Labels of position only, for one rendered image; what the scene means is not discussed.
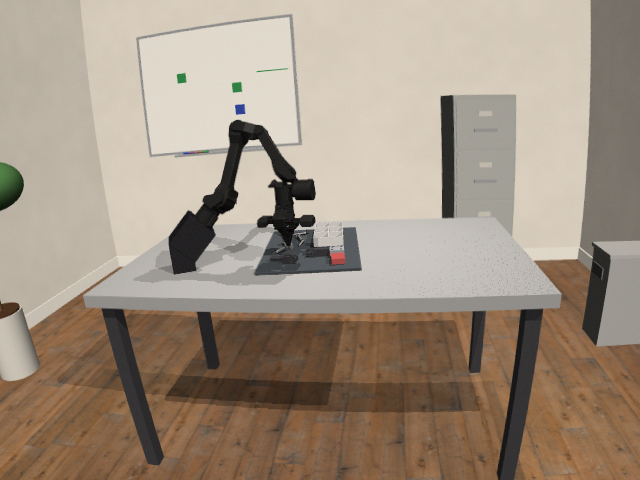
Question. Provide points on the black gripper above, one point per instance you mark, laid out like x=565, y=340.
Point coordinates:
x=304, y=221

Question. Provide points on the red block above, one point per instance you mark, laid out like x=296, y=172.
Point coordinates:
x=337, y=258

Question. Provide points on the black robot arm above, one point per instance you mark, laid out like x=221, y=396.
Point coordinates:
x=226, y=196

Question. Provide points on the dark grey flat bar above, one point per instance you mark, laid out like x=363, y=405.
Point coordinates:
x=318, y=252

